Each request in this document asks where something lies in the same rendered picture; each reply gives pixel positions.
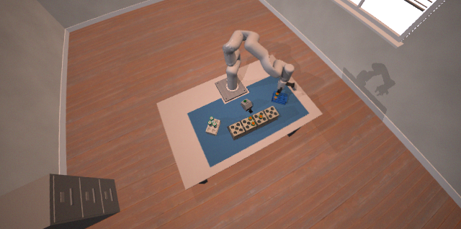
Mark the beige tube rack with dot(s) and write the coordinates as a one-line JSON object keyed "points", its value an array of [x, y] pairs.
{"points": [[212, 130]]}

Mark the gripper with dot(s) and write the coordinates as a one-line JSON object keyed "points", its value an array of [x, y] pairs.
{"points": [[281, 86]]}

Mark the blue tube rack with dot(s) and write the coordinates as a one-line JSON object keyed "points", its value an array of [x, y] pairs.
{"points": [[280, 99]]}

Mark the blue flat mat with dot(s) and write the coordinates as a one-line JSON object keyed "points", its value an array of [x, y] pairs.
{"points": [[222, 146]]}

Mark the beige bucket adapter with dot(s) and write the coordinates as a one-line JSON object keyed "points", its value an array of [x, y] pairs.
{"points": [[246, 124], [236, 130], [273, 113], [259, 122]]}

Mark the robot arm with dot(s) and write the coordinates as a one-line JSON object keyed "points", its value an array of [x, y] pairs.
{"points": [[280, 69]]}

